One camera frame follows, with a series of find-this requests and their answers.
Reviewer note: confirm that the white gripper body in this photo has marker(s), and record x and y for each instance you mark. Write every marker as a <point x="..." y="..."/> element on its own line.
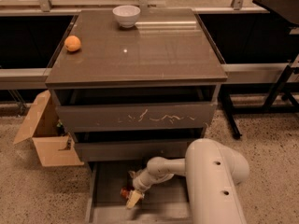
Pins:
<point x="139" y="183"/>

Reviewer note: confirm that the orange fruit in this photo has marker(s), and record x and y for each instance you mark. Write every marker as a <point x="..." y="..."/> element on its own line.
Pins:
<point x="72" y="43"/>

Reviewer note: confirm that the red coke can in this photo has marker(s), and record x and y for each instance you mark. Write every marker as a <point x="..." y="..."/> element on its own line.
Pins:
<point x="125" y="192"/>

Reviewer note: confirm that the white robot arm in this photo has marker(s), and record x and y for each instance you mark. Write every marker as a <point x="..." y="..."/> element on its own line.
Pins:
<point x="212" y="170"/>

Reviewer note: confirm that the open bottom grey drawer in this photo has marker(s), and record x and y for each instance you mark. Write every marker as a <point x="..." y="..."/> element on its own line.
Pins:
<point x="164" y="203"/>

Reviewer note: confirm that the brown cardboard box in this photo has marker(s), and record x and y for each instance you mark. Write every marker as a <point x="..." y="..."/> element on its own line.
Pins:
<point x="41" y="126"/>

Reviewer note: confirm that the grey drawer cabinet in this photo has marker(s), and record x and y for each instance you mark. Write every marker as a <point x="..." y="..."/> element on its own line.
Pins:
<point x="165" y="58"/>

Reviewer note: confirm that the white ceramic bowl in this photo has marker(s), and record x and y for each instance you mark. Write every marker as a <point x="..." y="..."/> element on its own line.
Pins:
<point x="126" y="16"/>

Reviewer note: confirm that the middle grey drawer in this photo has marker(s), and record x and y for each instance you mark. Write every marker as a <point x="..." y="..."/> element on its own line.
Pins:
<point x="133" y="150"/>

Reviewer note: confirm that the top grey drawer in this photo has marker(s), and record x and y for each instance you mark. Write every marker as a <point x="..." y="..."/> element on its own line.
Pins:
<point x="102" y="118"/>

